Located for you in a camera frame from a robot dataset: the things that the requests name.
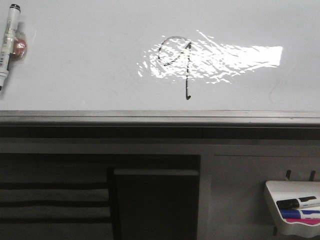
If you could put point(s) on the orange taped gripper finger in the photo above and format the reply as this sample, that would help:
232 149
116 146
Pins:
20 46

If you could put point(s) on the white whiteboard marker black cap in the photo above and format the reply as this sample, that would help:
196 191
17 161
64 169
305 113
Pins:
8 41

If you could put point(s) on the grey black striped shelf panel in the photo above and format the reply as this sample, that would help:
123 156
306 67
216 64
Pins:
57 211

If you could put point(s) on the dark cabinet box white top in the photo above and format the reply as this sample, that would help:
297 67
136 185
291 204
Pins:
158 204

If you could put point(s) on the black tray hook left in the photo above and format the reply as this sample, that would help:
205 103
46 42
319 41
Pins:
288 175

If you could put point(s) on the black tray hook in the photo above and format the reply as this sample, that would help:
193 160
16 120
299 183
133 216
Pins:
288 175
312 176

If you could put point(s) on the blue marker in tray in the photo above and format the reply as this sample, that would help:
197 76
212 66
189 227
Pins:
300 214

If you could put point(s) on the black tray hook right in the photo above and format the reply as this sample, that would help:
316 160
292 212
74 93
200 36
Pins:
312 176

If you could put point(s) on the black marker in tray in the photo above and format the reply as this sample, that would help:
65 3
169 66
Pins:
298 203

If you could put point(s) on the pink marker in tray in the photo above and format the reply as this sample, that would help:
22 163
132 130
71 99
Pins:
308 222

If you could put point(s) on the white whiteboard with metal frame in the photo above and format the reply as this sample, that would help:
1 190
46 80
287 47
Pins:
188 62

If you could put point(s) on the white wall-mounted marker tray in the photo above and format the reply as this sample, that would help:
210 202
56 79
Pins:
282 190

